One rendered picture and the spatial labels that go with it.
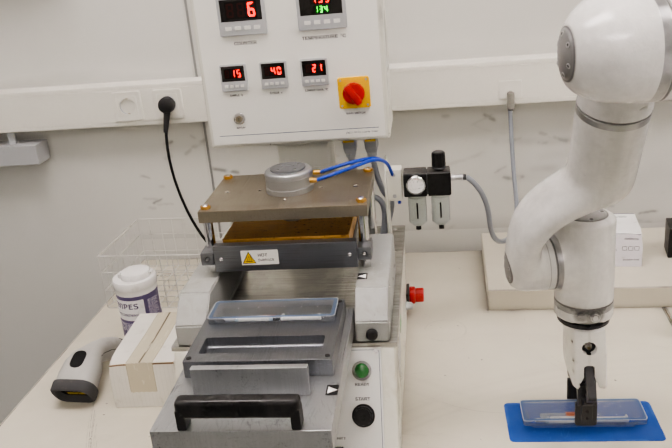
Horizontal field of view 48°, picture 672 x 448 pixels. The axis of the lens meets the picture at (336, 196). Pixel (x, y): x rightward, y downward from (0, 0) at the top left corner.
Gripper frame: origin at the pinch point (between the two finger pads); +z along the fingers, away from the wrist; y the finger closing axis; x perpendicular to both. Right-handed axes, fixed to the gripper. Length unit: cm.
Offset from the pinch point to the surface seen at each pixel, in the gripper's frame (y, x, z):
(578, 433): -3.1, 1.0, 3.5
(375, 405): -8.8, 31.2, -6.3
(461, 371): 14.8, 17.8, 3.5
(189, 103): 66, 76, -37
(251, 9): 27, 50, -61
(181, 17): 71, 76, -56
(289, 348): -14.2, 41.7, -19.6
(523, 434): -3.1, 9.2, 3.5
